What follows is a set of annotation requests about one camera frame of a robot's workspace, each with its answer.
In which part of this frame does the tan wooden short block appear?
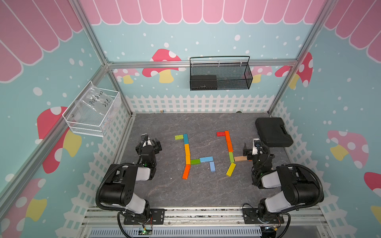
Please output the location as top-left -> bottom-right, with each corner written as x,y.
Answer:
234,156 -> 248,162

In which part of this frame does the yellow long block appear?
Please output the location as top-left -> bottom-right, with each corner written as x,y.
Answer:
226,163 -> 236,177

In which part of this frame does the yellow-orange long block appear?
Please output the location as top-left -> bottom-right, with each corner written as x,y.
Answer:
185,144 -> 191,157

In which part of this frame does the teal long block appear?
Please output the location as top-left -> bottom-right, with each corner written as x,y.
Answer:
183,134 -> 189,144

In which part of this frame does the yellow-orange short block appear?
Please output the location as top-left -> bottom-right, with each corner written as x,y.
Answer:
186,155 -> 191,165

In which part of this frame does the red-orange block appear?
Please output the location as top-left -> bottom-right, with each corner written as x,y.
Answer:
225,131 -> 231,142

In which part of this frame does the orange long block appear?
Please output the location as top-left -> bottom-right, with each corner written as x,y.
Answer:
182,165 -> 191,179

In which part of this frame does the light blue short block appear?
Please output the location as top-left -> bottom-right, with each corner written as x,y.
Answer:
209,161 -> 216,172

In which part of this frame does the light blue long block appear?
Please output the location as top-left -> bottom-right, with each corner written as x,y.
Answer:
200,156 -> 214,163

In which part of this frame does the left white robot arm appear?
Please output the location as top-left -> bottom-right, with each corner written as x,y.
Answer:
95,134 -> 162,224

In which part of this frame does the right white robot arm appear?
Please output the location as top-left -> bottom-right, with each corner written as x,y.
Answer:
242,139 -> 324,224

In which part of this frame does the black plastic tool case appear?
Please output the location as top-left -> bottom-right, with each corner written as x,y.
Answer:
255,118 -> 294,147

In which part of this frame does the plastic bag in basket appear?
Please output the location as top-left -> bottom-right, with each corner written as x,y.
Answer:
74,84 -> 118,131

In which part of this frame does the green circuit board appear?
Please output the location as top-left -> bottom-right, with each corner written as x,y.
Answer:
139,228 -> 152,236

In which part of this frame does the black box in basket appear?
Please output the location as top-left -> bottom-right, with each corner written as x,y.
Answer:
190,75 -> 218,91

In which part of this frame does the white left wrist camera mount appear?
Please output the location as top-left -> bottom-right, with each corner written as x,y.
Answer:
141,134 -> 149,147

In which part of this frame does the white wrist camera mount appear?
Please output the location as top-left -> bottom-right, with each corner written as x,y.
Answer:
253,138 -> 262,148
141,134 -> 149,147

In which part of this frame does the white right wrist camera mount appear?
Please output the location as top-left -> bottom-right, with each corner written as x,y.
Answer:
253,138 -> 262,148

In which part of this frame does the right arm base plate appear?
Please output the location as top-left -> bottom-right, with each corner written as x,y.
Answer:
242,207 -> 284,225

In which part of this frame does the clear wire wall basket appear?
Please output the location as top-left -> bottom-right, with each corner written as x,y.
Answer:
62,81 -> 122,138

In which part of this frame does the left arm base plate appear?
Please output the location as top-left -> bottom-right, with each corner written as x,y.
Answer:
123,208 -> 165,225

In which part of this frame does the black wire mesh basket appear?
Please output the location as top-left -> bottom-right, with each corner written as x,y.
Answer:
189,56 -> 253,90

